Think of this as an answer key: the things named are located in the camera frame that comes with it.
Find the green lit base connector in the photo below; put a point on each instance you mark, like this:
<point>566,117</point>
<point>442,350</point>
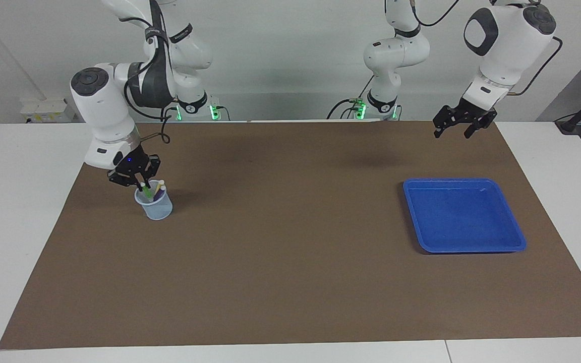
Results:
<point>360,108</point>
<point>215,110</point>

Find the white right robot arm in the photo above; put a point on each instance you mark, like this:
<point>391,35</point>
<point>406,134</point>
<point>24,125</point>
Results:
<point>104,106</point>

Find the purple marker pen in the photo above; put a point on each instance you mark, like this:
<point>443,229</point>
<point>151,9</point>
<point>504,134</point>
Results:
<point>161,191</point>

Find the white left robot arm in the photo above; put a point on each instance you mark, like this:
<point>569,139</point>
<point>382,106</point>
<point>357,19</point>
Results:
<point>502,45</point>

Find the yellow marker pen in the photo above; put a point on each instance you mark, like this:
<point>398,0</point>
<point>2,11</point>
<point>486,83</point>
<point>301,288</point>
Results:
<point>159,184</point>

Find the translucent plastic cup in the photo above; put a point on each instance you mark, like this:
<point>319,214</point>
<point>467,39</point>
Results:
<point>162,212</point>

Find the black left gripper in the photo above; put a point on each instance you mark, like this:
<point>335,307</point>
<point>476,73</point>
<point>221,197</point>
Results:
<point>472,110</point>

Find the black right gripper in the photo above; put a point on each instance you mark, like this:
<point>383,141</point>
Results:
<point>131,169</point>

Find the brown table mat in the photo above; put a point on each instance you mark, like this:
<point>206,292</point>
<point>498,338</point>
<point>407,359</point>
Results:
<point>290,277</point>

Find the green marker pen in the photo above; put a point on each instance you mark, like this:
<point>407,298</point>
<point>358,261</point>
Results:
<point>147,191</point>

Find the blue plastic tray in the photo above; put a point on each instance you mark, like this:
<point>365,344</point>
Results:
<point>457,227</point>

